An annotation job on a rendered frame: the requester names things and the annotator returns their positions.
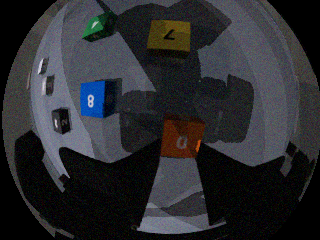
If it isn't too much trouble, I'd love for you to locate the green block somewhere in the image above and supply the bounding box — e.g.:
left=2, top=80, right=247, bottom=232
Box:
left=83, top=11, right=117, bottom=43

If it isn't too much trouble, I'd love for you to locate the blue block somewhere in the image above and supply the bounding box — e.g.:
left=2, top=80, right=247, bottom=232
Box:
left=80, top=80, right=116, bottom=119

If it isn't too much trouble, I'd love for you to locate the orange block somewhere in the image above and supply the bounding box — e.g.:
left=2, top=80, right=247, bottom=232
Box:
left=160, top=113, right=205, bottom=159

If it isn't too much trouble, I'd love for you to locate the yellow block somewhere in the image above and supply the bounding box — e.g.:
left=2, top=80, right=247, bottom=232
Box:
left=147, top=20, right=191, bottom=59

